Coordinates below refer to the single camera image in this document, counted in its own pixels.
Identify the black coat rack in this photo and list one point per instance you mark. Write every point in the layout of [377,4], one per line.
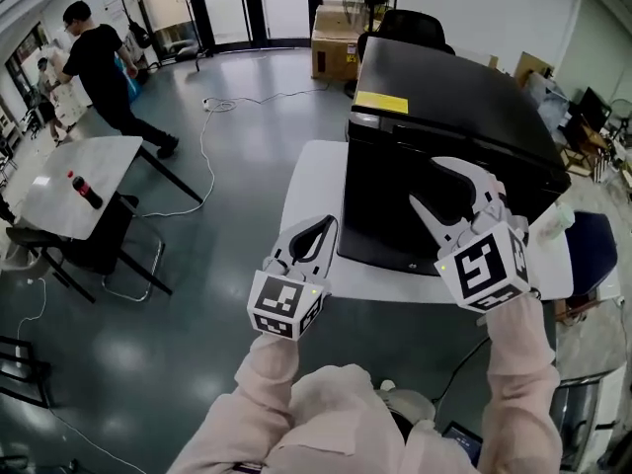
[190,18]

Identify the person's leg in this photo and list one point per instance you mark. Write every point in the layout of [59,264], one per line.
[410,405]

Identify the black office chair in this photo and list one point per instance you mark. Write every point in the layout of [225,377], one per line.
[410,25]

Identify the white box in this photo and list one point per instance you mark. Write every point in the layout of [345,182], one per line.
[607,284]

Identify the white rounded table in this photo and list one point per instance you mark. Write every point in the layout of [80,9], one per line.
[316,166]

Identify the white power strip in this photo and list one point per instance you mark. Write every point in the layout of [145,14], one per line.
[206,104]

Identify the cola bottle with red cap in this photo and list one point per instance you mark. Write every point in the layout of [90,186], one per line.
[88,193]

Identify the translucent cup with pale lid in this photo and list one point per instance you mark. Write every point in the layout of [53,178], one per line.
[558,220]

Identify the white appliance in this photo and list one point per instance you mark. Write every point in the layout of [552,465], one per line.
[582,413]

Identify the dark device with blue screen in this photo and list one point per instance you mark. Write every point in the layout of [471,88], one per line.
[461,442]

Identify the black framed glass doors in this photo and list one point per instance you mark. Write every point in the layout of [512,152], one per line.
[257,8]

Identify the person's right forearm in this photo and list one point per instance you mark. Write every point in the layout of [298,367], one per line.
[518,363]

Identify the brown cardboard sheet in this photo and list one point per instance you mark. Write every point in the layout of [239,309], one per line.
[530,64]

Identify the grey table with black legs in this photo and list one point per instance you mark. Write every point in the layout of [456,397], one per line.
[84,171]

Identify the grey marbled panel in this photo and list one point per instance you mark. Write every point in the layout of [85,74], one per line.
[548,102]

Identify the dark blue chair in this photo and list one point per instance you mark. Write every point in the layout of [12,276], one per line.
[592,250]

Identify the person's torso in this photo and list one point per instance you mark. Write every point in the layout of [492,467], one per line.
[336,422]

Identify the black cantilever chair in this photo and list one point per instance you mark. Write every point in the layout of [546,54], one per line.
[106,245]

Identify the grey chair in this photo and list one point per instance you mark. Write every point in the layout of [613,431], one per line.
[24,237]

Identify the person's left forearm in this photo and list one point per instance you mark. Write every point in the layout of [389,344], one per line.
[257,388]

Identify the black bag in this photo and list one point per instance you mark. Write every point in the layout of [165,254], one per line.
[139,35]

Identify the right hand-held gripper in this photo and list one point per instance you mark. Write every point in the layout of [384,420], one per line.
[484,269]

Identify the large cardboard box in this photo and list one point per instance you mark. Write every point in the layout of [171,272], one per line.
[331,42]

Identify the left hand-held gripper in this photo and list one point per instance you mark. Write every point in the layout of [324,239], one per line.
[281,299]

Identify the blue wrapped bundle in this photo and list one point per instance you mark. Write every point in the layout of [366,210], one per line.
[132,87]

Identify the black monitor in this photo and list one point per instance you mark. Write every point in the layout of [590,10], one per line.
[592,109]

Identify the black metal frame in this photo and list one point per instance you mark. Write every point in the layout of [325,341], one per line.
[20,373]

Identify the wooden frame stand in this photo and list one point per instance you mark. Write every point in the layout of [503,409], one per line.
[577,158]

